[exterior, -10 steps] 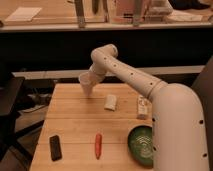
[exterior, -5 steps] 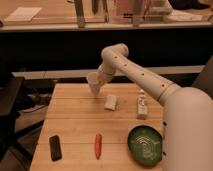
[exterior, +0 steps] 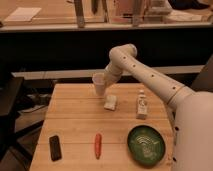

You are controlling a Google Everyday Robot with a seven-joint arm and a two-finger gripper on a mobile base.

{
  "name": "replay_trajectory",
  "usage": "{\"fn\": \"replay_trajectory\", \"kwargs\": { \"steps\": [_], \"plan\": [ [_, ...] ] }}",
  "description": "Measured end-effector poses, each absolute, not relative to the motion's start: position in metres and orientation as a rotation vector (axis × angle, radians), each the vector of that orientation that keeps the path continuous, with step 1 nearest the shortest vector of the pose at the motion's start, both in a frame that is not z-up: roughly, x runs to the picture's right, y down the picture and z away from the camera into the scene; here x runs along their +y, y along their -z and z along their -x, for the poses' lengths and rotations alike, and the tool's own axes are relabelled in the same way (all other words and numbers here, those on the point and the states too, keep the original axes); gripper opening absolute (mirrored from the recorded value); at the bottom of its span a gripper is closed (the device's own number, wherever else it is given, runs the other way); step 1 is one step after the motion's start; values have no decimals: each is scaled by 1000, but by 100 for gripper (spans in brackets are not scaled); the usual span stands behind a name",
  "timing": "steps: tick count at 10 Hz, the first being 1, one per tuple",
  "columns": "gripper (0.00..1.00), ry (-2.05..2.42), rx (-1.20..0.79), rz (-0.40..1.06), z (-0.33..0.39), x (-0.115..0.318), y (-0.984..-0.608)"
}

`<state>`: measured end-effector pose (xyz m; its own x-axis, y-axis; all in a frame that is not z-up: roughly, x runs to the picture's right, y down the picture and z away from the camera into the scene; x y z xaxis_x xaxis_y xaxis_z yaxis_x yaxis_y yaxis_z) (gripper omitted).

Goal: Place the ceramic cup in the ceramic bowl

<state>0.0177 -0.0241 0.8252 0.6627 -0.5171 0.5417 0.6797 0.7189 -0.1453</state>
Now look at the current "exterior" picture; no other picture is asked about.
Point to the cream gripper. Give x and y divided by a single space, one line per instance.
107 83

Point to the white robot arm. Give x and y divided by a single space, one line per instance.
193 126

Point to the green ceramic bowl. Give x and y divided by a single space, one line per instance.
146 145

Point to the white sponge block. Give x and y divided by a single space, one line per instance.
110 102

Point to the white bottle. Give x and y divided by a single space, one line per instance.
142 110

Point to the black remote control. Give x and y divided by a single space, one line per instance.
55 149

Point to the black chair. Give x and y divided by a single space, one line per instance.
10 95

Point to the white paper sheet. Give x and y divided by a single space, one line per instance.
22 14

